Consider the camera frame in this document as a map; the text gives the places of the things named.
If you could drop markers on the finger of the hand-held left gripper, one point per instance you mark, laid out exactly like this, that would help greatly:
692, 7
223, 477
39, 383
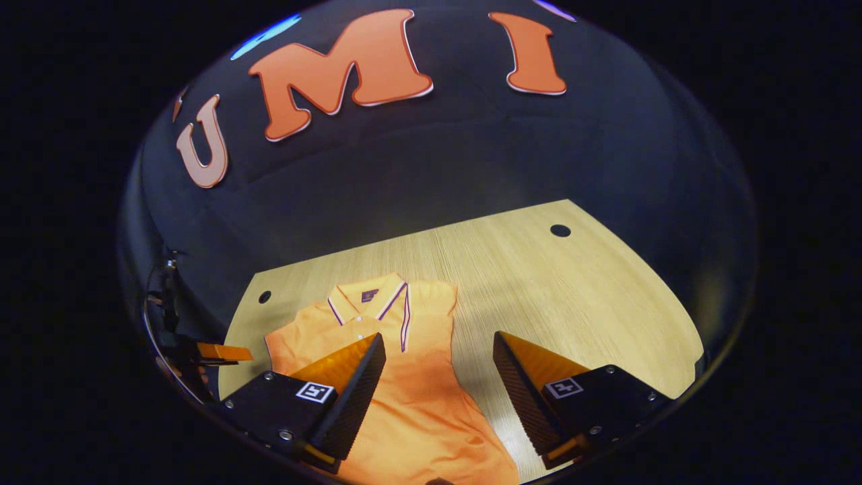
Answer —
225, 352

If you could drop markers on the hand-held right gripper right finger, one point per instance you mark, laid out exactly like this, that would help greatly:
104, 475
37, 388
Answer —
522, 397

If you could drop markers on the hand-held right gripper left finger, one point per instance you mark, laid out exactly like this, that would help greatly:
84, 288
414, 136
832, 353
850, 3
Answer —
353, 397

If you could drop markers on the orange collared T-shirt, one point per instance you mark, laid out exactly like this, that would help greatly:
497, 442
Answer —
417, 404

